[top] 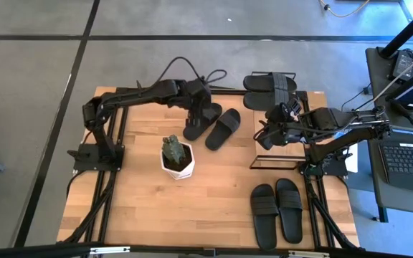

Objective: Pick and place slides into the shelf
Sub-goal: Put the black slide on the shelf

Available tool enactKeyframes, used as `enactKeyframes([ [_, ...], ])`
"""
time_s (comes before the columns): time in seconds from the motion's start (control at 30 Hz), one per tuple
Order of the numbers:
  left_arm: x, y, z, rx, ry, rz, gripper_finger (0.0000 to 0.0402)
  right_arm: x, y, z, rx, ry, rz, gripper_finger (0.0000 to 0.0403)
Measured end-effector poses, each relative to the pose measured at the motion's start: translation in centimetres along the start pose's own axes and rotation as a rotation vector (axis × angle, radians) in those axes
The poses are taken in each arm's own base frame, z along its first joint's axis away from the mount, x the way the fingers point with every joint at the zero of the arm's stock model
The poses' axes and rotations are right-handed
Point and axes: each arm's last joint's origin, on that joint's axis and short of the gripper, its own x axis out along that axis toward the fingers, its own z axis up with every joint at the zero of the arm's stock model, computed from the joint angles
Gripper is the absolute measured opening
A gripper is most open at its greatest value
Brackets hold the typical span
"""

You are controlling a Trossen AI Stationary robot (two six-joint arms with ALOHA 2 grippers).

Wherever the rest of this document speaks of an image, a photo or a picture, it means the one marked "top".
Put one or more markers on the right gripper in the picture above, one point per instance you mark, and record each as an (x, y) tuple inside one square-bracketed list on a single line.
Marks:
[(285, 129)]

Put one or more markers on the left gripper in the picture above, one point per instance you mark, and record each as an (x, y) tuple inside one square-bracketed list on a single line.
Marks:
[(197, 95)]

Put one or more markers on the dark green cactus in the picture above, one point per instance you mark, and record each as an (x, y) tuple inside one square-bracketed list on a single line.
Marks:
[(172, 148)]

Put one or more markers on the white angular plant pot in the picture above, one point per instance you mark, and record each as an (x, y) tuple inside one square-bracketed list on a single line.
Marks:
[(178, 173)]

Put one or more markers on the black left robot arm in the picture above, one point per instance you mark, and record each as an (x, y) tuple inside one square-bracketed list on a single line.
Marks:
[(135, 95)]

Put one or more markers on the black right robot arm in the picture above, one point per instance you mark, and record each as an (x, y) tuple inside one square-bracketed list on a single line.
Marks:
[(335, 120)]

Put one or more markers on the white paper sheet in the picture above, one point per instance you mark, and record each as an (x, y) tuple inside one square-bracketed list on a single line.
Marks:
[(351, 163)]

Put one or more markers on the black power adapter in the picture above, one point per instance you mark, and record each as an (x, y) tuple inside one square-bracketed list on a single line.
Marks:
[(402, 64)]

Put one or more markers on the black rig crossbar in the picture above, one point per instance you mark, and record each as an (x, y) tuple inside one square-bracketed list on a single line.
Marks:
[(31, 251)]

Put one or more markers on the black frame wooden shelf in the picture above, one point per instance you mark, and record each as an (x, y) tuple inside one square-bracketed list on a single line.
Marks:
[(289, 150)]

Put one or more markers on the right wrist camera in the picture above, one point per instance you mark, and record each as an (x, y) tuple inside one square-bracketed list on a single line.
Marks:
[(292, 107)]

